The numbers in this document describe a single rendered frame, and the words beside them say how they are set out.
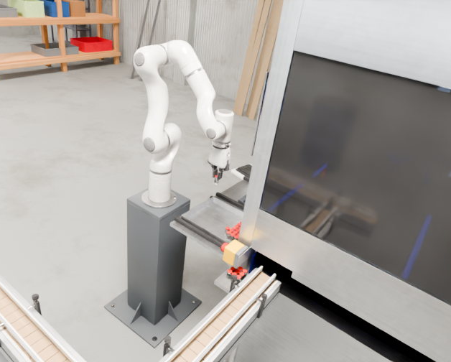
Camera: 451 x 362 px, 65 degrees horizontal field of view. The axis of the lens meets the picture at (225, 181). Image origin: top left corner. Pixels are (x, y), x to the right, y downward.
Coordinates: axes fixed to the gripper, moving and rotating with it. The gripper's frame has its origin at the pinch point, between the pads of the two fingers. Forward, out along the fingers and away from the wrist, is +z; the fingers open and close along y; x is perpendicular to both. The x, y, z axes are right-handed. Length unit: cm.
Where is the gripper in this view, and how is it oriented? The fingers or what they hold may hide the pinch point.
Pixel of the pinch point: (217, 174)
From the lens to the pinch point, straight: 172.0
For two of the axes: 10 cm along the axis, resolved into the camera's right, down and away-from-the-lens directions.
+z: -1.1, 8.7, 4.8
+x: -5.9, 3.3, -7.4
